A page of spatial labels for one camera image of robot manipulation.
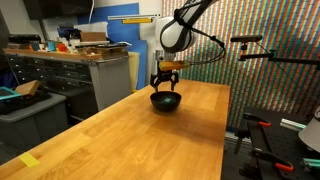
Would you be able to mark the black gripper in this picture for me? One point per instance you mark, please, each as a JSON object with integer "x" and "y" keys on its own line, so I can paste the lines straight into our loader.
{"x": 164, "y": 73}

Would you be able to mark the small green block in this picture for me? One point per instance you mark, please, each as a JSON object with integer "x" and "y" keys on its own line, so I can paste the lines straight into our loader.
{"x": 167, "y": 100}

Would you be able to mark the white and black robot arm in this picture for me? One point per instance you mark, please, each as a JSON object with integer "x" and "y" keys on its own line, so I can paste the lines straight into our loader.
{"x": 180, "y": 30}

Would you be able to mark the black bowl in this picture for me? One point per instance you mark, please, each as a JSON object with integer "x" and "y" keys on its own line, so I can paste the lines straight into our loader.
{"x": 165, "y": 105}

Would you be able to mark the brown wooden block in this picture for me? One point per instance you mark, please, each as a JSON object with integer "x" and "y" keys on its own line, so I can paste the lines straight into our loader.
{"x": 28, "y": 87}

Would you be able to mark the cream foam board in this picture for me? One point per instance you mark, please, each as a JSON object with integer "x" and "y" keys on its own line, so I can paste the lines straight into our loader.
{"x": 134, "y": 70}

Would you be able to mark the white pegboard panel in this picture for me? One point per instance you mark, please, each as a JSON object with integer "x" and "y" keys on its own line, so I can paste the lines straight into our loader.
{"x": 111, "y": 81}

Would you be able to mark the blue board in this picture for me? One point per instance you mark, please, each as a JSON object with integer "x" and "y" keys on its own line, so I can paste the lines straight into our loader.
{"x": 128, "y": 33}

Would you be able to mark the yellow spirit level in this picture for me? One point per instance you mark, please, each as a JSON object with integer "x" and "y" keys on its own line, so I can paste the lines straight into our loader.
{"x": 136, "y": 21}

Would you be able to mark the brown cardboard box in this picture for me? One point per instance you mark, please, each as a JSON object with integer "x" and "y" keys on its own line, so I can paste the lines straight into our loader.
{"x": 93, "y": 36}

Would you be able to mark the black tripod leg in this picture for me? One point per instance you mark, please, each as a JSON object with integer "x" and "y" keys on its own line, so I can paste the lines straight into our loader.
{"x": 240, "y": 140}

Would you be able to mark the small orange item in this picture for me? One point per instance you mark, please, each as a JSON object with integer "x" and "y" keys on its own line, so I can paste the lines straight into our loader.
{"x": 61, "y": 47}

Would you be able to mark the grey drawer cabinet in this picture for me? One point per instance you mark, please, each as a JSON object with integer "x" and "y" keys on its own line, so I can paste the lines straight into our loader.
{"x": 53, "y": 78}

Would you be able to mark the wooden workbench top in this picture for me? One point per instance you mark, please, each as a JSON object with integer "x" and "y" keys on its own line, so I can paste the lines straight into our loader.
{"x": 50, "y": 54}

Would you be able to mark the small blue cup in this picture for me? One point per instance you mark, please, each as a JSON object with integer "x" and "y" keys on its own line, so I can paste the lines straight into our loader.
{"x": 51, "y": 45}

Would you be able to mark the black perforated side table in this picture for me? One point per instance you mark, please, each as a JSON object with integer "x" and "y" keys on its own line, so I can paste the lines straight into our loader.
{"x": 283, "y": 143}

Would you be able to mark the aluminium extrusion bar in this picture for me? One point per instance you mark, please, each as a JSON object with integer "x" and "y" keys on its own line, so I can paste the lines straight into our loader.
{"x": 292, "y": 124}

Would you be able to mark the grey storage bin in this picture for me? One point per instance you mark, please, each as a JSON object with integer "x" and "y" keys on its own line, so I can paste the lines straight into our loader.
{"x": 30, "y": 123}

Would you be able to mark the black box device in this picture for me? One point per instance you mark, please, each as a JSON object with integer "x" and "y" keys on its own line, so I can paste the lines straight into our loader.
{"x": 24, "y": 38}

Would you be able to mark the white cone lamp shade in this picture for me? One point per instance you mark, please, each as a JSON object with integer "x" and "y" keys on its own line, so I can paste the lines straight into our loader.
{"x": 311, "y": 133}

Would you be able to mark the teal flat tray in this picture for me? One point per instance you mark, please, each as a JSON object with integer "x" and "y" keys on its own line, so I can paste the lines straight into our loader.
{"x": 7, "y": 92}

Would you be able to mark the black camera on stand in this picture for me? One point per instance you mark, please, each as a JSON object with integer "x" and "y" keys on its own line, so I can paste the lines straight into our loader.
{"x": 246, "y": 38}

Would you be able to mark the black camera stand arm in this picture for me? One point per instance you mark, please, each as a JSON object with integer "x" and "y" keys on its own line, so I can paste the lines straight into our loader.
{"x": 283, "y": 59}

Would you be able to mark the black wall monitor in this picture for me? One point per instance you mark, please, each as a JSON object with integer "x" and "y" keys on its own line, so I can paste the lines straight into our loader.
{"x": 56, "y": 8}

